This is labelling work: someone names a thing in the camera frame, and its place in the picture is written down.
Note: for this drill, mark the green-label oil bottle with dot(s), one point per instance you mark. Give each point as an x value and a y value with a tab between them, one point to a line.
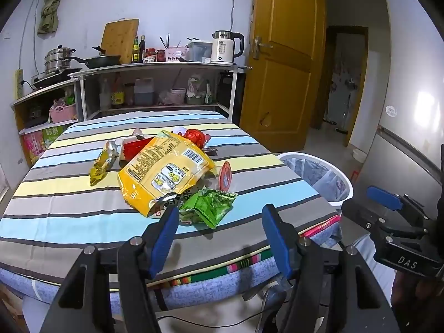
135	53

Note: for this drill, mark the silver refrigerator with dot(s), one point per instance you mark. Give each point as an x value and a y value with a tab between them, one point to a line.
402	93

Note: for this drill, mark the wooden cabinet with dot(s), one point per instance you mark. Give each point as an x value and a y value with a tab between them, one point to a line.
20	111

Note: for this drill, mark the pink basket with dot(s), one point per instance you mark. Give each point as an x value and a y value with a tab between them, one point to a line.
62	112

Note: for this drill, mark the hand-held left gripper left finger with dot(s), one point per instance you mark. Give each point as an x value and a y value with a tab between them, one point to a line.
166	236

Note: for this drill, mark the colourful woven mat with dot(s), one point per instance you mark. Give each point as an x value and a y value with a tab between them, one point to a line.
242	265

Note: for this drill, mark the dark sauce bottle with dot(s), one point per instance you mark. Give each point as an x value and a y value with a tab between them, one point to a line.
142	52

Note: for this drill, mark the clear plastic container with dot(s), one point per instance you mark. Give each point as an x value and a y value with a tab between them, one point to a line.
199	52

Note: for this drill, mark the bundle of plastic bags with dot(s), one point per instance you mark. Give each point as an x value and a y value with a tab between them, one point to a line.
199	90

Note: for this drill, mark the steel steamer pot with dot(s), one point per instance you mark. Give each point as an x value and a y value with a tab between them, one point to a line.
57	60

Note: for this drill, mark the small red packet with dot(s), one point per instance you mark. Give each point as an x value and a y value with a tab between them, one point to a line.
225	177

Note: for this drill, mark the metal shelf rack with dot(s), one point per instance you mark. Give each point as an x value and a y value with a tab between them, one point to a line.
152	67

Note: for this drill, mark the white electric kettle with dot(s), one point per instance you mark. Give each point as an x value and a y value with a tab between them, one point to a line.
223	50

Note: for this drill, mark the red dustpan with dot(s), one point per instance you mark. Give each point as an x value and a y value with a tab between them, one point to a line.
355	175

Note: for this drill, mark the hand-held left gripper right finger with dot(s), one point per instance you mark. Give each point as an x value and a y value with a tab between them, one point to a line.
274	236

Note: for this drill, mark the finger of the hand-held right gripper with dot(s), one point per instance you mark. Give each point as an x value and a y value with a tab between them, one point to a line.
360	213
383	197

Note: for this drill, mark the red sauce jar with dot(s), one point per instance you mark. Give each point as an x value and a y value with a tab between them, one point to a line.
150	55
161	55

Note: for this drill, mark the white basin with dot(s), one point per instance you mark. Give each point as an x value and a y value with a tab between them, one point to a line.
359	154

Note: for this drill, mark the small yellow snack packet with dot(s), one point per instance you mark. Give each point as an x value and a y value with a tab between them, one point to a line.
102	163

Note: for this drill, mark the blue patterned mattress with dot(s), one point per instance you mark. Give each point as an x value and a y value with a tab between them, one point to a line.
208	291

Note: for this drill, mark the green hanging cloth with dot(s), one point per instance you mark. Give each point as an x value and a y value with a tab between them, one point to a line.
50	7

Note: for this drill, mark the wooden door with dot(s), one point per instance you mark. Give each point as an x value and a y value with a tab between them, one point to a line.
277	76

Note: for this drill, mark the black frying pan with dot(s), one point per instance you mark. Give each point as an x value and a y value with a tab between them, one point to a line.
102	60

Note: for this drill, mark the yellow-label oil bottle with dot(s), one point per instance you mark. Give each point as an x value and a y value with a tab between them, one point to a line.
118	95

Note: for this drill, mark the red plastic bag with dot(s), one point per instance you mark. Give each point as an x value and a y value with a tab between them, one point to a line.
194	138

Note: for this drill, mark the yellow power strip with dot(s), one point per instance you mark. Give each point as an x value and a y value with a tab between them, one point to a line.
18	83

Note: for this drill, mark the large yellow snack bag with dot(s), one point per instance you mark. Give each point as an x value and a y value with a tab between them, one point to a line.
163	170

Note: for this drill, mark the pink plastic wrapper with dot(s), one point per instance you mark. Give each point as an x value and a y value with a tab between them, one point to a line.
137	131

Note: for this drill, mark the pink utensil holder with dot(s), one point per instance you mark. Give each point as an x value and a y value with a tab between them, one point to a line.
177	54

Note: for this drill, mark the wooden cutting board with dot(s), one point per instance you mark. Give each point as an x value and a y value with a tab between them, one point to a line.
118	38

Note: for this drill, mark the gas stove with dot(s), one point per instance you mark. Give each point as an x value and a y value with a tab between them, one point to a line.
52	78

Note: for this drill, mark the clear plastic bottle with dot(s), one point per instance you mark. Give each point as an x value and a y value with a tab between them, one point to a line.
105	95

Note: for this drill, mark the red paper box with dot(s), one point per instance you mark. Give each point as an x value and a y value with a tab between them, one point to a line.
133	149

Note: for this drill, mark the green snack packet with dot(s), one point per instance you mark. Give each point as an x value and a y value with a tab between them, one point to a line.
208	208

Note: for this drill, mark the white bin with plastic liner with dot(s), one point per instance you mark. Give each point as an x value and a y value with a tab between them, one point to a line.
326	177

